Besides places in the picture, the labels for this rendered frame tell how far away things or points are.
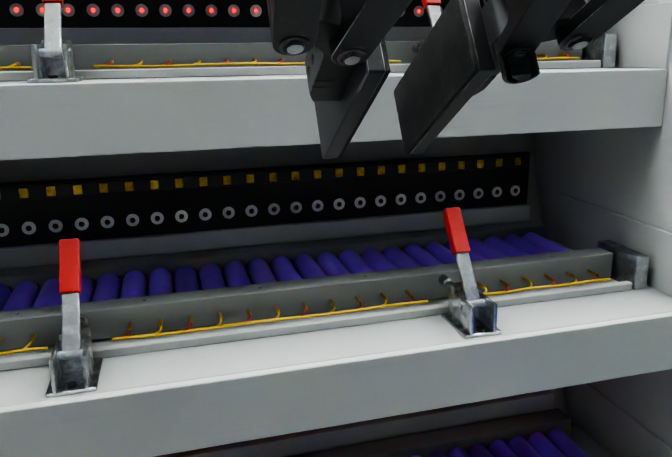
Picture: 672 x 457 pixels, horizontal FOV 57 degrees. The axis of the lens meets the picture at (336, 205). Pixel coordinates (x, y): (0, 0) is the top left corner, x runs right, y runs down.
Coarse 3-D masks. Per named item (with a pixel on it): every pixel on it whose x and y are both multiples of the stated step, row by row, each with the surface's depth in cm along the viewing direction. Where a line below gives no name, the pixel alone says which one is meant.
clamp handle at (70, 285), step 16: (64, 240) 39; (64, 256) 39; (80, 256) 40; (64, 272) 39; (80, 272) 39; (64, 288) 38; (80, 288) 39; (64, 304) 38; (64, 320) 38; (64, 336) 38
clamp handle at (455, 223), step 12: (444, 216) 46; (456, 216) 46; (456, 228) 46; (456, 240) 45; (456, 252) 45; (468, 252) 45; (468, 264) 45; (468, 276) 45; (468, 288) 44; (468, 300) 44
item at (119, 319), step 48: (240, 288) 46; (288, 288) 46; (336, 288) 47; (384, 288) 48; (432, 288) 49; (480, 288) 50; (528, 288) 49; (0, 336) 41; (48, 336) 42; (96, 336) 43; (144, 336) 42
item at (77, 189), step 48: (0, 192) 50; (48, 192) 51; (96, 192) 52; (144, 192) 53; (192, 192) 54; (240, 192) 56; (288, 192) 57; (336, 192) 58; (384, 192) 59; (432, 192) 60; (0, 240) 51; (48, 240) 52
